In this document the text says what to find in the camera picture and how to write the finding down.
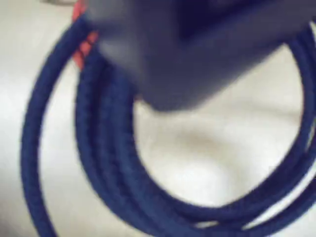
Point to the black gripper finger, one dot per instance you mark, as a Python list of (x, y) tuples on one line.
[(234, 49), (148, 49)]

